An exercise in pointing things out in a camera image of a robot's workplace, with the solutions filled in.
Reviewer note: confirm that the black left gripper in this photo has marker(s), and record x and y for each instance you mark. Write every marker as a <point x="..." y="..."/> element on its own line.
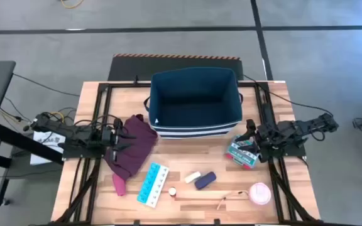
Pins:
<point x="108" y="137"/>

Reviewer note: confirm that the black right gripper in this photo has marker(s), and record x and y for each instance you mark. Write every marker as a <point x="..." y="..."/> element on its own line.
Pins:
<point x="266" y="137"/>

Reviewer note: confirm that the maroon cloth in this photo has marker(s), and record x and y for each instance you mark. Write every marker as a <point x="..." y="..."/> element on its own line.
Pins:
<point x="135" y="147"/>

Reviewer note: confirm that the green red first aid box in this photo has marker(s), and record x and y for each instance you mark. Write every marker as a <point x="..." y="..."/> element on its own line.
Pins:
<point x="242" y="157"/>

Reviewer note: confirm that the magenta bandage roll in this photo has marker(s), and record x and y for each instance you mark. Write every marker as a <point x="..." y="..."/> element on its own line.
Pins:
<point x="119" y="185"/>

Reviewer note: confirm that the blue white pill organizer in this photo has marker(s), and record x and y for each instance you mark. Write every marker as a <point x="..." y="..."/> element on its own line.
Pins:
<point x="152" y="185"/>

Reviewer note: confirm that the pink round container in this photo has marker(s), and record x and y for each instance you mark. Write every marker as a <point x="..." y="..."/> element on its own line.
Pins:
<point x="259" y="193"/>

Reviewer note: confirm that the beige rubber tourniquet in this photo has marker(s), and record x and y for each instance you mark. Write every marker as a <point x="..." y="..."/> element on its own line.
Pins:
<point x="231" y="195"/>

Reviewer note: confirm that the navy blue bandage roll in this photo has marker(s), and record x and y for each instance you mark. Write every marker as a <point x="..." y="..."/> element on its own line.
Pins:
<point x="205" y="180"/>

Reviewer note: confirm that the small white tape roll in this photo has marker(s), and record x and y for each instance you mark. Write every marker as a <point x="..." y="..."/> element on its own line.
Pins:
<point x="172" y="191"/>

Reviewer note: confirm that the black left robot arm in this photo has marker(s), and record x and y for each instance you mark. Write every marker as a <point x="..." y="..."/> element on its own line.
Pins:
<point x="74" y="133"/>

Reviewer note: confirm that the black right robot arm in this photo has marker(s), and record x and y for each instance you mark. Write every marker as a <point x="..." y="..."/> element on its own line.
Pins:
<point x="297" y="127"/>

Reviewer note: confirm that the navy white striped fabric basket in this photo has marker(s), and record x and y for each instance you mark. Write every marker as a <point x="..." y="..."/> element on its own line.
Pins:
<point x="195" y="103"/>

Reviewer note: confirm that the black floor mat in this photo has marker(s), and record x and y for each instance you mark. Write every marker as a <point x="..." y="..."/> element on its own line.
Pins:
<point x="127" y="69"/>

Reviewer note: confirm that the white paper sheet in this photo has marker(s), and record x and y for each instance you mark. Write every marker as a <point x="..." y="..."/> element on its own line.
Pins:
<point x="42" y="139"/>

